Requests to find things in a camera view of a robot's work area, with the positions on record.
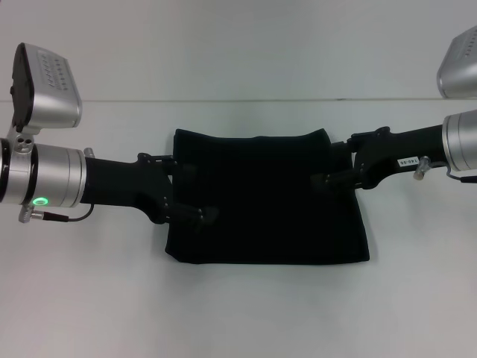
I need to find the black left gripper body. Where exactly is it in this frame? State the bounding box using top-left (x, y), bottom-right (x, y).
top-left (80, 151), bottom-right (177, 226)

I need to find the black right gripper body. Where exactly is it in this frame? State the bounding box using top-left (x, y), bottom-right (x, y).
top-left (351, 123), bottom-right (446, 191)

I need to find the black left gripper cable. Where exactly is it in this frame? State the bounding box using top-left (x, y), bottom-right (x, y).
top-left (18, 147), bottom-right (96, 225)

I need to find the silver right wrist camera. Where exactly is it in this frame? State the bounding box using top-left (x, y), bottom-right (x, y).
top-left (436, 25), bottom-right (477, 100)

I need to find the black shirt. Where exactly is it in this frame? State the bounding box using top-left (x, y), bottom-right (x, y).
top-left (164, 128), bottom-right (371, 266)

